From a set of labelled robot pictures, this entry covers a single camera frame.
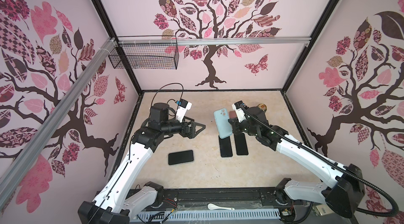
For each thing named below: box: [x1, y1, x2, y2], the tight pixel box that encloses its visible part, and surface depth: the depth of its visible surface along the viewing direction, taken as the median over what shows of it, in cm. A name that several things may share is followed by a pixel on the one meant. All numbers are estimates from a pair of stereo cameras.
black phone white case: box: [168, 149, 195, 166], surface depth 90 cm
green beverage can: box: [257, 103, 268, 113], surface depth 99 cm
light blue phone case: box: [213, 107, 233, 139], surface depth 77 cm
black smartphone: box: [234, 133, 249, 156], surface depth 92 cm
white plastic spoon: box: [207, 202, 236, 211], surface depth 72 cm
